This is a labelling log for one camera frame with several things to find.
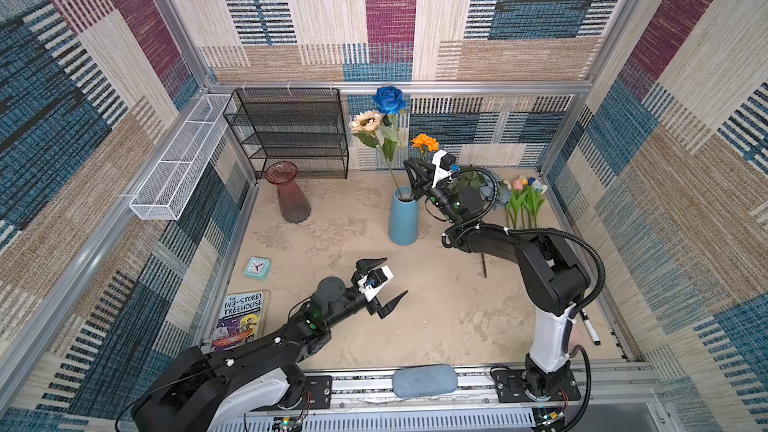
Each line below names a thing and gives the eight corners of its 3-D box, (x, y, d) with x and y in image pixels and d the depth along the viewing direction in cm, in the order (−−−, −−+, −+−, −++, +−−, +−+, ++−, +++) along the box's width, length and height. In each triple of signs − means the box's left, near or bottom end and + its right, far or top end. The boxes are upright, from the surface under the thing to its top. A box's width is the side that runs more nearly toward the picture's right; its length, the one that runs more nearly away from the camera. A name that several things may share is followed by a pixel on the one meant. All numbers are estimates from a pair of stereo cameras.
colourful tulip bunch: (506, 226, 107) (510, 217, 103) (504, 182, 121) (508, 172, 116) (545, 232, 105) (552, 223, 101) (539, 187, 119) (544, 177, 115)
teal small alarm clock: (245, 276, 96) (241, 272, 93) (254, 260, 99) (251, 255, 97) (266, 280, 95) (262, 276, 92) (274, 263, 98) (271, 259, 96)
